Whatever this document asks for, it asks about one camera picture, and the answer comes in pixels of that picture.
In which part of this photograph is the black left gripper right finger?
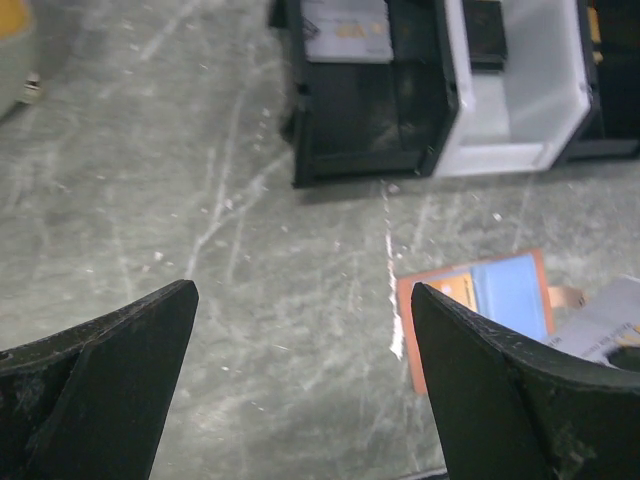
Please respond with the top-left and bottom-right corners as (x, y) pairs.
(411, 283), (639, 479)

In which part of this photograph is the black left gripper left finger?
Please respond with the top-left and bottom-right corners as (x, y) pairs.
(1, 280), (199, 479)

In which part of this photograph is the gold card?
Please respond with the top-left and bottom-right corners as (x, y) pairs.
(587, 6), (602, 51)
(428, 273), (478, 313)

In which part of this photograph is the white card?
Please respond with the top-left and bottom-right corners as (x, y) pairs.
(544, 275), (639, 372)
(301, 0), (394, 64)

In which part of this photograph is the black credit card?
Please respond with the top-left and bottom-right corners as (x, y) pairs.
(463, 0), (508, 73)

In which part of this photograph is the gold card in tray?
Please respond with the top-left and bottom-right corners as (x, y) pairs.
(587, 6), (602, 51)

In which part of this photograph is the white card in tray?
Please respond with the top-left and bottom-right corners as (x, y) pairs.
(301, 0), (394, 64)

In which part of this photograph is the white orange drawer cabinet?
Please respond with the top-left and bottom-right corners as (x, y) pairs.
(1, 0), (42, 118)

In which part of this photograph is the black white three-compartment tray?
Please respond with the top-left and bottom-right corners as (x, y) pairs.
(268, 1), (639, 188)

